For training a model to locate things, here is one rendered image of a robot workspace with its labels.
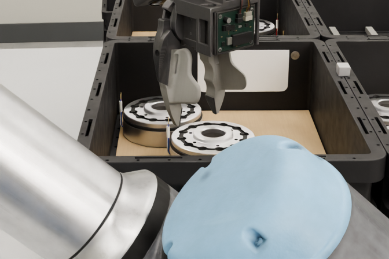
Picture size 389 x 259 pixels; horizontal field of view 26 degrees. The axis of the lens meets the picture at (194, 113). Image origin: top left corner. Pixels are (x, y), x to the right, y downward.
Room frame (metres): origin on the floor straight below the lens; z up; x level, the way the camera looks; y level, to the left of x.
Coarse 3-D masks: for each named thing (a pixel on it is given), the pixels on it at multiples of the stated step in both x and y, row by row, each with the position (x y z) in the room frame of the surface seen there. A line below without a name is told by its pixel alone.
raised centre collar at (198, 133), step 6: (204, 126) 0.95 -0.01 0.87; (210, 126) 0.95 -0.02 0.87; (216, 126) 0.95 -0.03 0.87; (222, 126) 0.95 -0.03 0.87; (198, 132) 0.93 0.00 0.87; (204, 132) 0.94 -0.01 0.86; (216, 132) 0.95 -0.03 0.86; (222, 132) 0.94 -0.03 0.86; (228, 132) 0.93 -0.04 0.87; (198, 138) 0.92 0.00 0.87; (204, 138) 0.91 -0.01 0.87; (210, 138) 0.91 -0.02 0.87; (216, 138) 0.91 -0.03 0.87; (222, 138) 0.91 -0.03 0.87; (228, 138) 0.92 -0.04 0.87; (210, 144) 0.91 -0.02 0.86; (216, 144) 0.91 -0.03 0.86
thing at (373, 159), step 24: (96, 72) 0.97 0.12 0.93; (336, 72) 0.97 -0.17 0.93; (96, 96) 0.89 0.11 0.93; (96, 120) 0.82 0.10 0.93; (360, 120) 0.82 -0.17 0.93; (120, 168) 0.71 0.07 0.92; (144, 168) 0.71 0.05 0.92; (168, 168) 0.71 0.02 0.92; (192, 168) 0.71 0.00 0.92; (336, 168) 0.72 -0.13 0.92; (360, 168) 0.72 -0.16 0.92; (384, 168) 0.73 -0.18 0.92
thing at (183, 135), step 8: (184, 128) 0.96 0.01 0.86; (192, 128) 0.96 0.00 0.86; (232, 128) 0.96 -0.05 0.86; (240, 128) 0.96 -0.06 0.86; (176, 136) 0.93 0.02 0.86; (184, 136) 0.93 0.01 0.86; (192, 136) 0.93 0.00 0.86; (240, 136) 0.93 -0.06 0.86; (248, 136) 0.93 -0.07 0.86; (176, 144) 0.91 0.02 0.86; (184, 144) 0.91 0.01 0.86; (192, 144) 0.91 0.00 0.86; (200, 144) 0.91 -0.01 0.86; (208, 144) 0.91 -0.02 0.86; (224, 144) 0.91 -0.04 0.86; (232, 144) 0.91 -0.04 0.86; (184, 152) 0.90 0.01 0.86; (192, 152) 0.89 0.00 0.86; (200, 152) 0.89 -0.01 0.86; (208, 152) 0.89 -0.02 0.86; (216, 152) 0.89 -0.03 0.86
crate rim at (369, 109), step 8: (328, 40) 1.10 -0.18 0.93; (336, 40) 1.10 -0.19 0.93; (344, 40) 1.10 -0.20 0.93; (352, 40) 1.10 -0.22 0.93; (360, 40) 1.10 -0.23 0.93; (368, 40) 1.10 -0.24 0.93; (376, 40) 1.10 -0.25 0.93; (384, 40) 1.10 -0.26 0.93; (328, 48) 1.07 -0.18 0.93; (336, 48) 1.07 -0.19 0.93; (336, 56) 1.03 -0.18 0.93; (352, 72) 0.97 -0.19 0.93; (352, 80) 0.94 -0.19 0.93; (352, 88) 0.91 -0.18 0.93; (360, 88) 0.91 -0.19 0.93; (360, 96) 0.89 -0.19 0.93; (360, 104) 0.86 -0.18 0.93; (368, 104) 0.86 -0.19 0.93; (368, 112) 0.84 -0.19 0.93; (376, 112) 0.84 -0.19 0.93; (368, 120) 0.82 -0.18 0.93; (376, 120) 0.83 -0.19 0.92; (376, 128) 0.79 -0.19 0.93; (384, 128) 0.79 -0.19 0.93; (384, 136) 0.77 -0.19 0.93; (384, 144) 0.75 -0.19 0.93
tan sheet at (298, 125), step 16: (208, 112) 1.09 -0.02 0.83; (224, 112) 1.09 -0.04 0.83; (240, 112) 1.09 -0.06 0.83; (256, 112) 1.09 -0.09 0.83; (272, 112) 1.09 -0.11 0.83; (288, 112) 1.09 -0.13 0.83; (304, 112) 1.09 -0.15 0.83; (256, 128) 1.03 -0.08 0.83; (272, 128) 1.03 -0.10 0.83; (288, 128) 1.03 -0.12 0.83; (304, 128) 1.03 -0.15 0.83; (128, 144) 0.98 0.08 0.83; (304, 144) 0.98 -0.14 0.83; (320, 144) 0.98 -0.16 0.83
